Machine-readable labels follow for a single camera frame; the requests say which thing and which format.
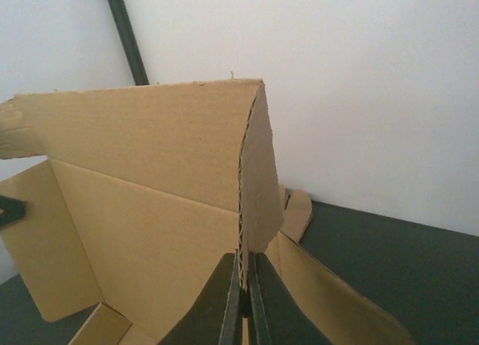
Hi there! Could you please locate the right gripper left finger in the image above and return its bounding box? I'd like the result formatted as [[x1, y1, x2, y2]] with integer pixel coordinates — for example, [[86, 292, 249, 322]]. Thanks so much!
[[160, 253, 242, 345]]

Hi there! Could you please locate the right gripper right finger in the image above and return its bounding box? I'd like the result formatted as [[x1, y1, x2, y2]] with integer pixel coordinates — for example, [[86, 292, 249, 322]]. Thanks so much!
[[248, 252, 330, 345]]

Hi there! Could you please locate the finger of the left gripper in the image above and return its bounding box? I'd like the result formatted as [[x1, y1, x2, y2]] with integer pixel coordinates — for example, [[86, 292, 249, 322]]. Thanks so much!
[[0, 195, 27, 229]]

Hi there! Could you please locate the cardboard box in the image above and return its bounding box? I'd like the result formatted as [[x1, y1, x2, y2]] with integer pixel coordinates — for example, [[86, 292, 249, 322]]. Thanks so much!
[[1, 79, 413, 344]]

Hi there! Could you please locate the flat cardboard blank stack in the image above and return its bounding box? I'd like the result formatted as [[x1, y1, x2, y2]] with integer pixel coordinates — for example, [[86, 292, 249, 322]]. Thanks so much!
[[279, 184, 313, 243]]

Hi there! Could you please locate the left black frame post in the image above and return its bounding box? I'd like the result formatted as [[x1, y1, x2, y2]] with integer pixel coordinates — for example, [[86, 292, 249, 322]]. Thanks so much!
[[107, 0, 150, 86]]

